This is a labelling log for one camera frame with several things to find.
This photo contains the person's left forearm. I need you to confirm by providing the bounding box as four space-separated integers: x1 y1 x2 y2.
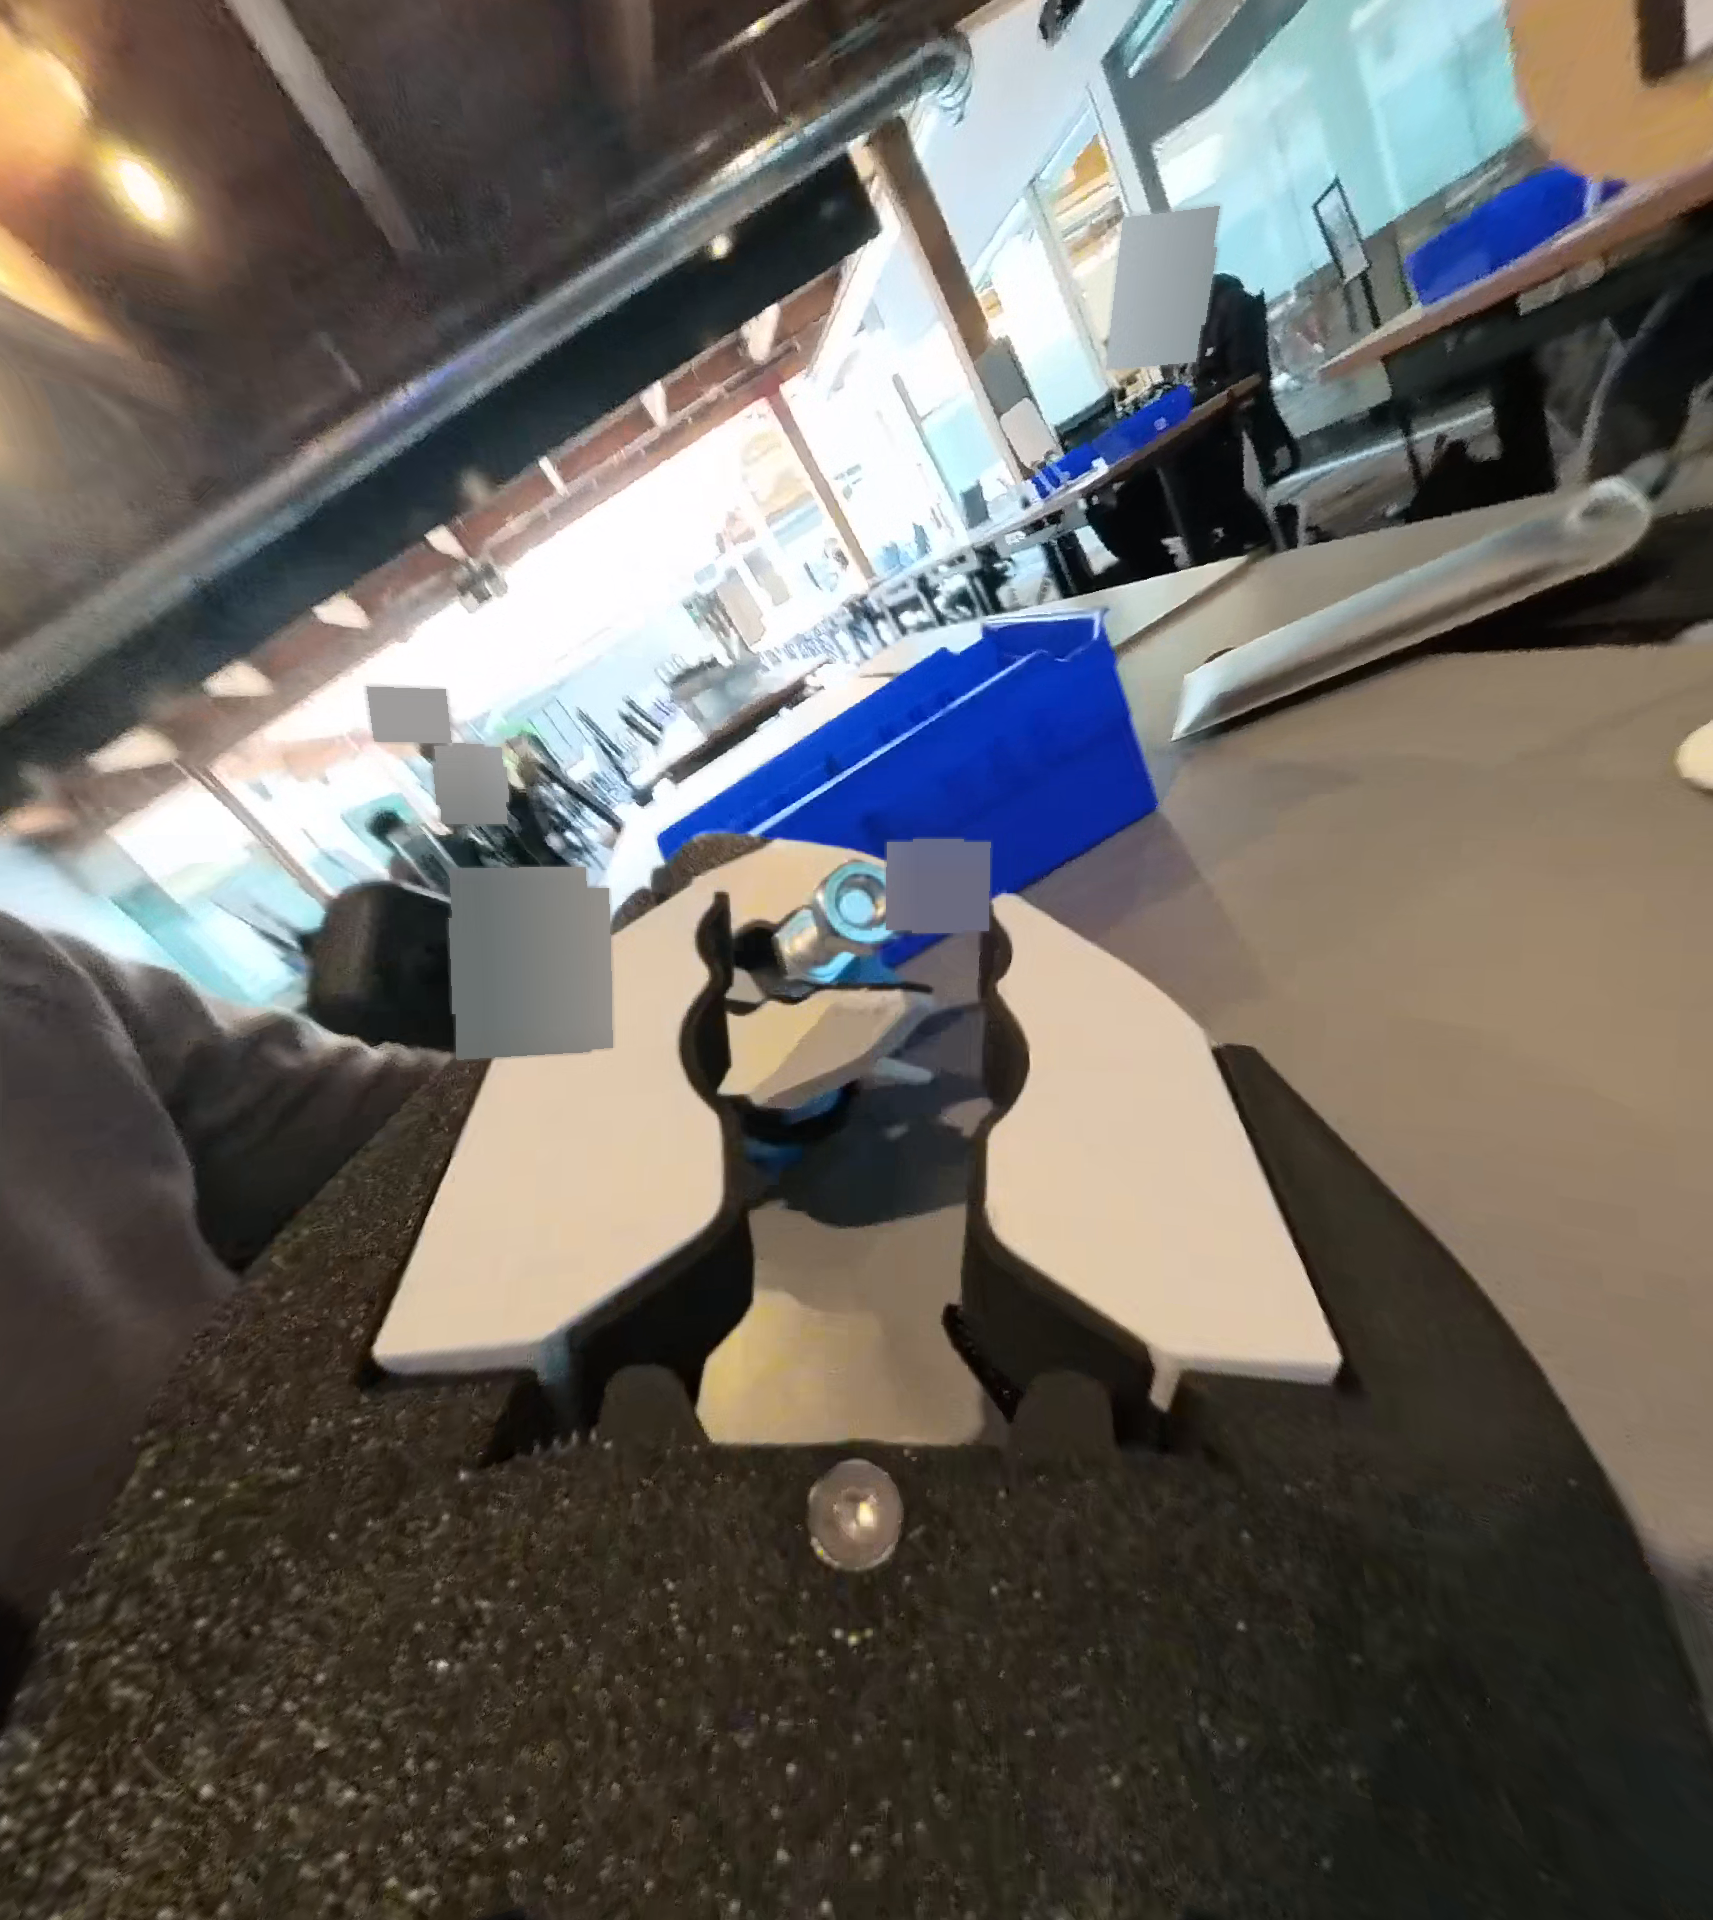
0 906 474 1593

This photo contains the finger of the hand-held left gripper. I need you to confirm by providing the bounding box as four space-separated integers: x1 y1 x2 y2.
718 982 937 1123
652 837 864 930

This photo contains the person's left hand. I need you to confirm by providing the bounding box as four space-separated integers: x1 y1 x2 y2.
736 956 937 1190

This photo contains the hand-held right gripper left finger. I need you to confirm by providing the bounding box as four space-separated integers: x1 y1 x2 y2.
373 885 756 1382

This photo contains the metal ceiling pipe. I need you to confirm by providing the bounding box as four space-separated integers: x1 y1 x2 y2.
0 36 974 738

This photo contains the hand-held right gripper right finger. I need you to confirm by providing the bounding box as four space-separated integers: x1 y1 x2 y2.
961 897 1344 1412

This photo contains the tall wooden column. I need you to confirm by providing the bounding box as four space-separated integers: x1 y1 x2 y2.
869 121 1015 401

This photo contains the steel hex bolt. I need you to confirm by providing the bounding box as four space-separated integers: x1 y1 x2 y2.
751 885 880 979

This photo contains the blue plastic bin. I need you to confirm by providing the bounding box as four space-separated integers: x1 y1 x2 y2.
1028 387 1194 501
652 607 1159 933
1402 165 1627 299

